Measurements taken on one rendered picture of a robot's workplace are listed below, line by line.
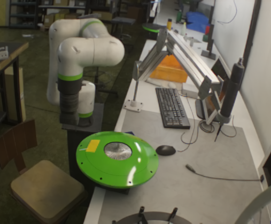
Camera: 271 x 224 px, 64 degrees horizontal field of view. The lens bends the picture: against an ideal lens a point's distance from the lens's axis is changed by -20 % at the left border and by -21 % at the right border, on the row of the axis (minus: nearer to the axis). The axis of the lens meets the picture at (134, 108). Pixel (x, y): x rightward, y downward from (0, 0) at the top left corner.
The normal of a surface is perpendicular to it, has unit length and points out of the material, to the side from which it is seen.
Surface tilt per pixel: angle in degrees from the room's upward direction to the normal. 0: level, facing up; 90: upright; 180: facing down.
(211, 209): 0
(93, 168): 23
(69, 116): 87
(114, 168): 14
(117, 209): 0
